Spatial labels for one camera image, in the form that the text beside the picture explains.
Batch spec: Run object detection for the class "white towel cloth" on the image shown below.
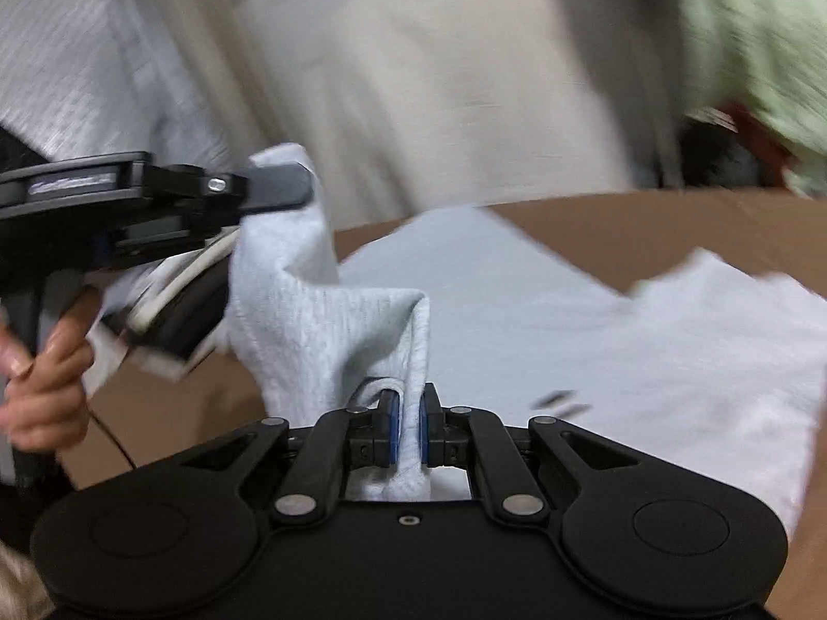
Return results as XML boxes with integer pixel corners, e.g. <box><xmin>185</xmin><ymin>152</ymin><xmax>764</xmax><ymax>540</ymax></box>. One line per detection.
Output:
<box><xmin>83</xmin><ymin>141</ymin><xmax>827</xmax><ymax>538</ymax></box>

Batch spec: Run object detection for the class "silver foil insulation sheet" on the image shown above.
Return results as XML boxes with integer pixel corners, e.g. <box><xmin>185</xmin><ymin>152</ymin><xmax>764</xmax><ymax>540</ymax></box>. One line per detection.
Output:
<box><xmin>2</xmin><ymin>0</ymin><xmax>233</xmax><ymax>168</ymax></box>

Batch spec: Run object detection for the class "cream covered chair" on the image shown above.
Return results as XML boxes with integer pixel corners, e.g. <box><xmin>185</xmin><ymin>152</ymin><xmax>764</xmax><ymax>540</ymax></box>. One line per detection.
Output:
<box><xmin>314</xmin><ymin>0</ymin><xmax>634</xmax><ymax>228</ymax></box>

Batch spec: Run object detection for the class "light green quilted garment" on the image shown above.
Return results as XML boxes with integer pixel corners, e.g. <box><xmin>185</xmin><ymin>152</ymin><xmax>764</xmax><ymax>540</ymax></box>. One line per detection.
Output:
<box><xmin>679</xmin><ymin>0</ymin><xmax>825</xmax><ymax>195</ymax></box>

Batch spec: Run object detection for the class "red garment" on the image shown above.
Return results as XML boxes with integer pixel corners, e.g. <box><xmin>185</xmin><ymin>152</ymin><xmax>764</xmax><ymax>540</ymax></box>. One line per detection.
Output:
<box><xmin>723</xmin><ymin>104</ymin><xmax>798</xmax><ymax>193</ymax></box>

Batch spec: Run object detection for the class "person's left hand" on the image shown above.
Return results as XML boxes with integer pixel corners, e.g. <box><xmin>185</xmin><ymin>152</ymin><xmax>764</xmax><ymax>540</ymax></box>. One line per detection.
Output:
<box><xmin>2</xmin><ymin>287</ymin><xmax>101</xmax><ymax>454</ymax></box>

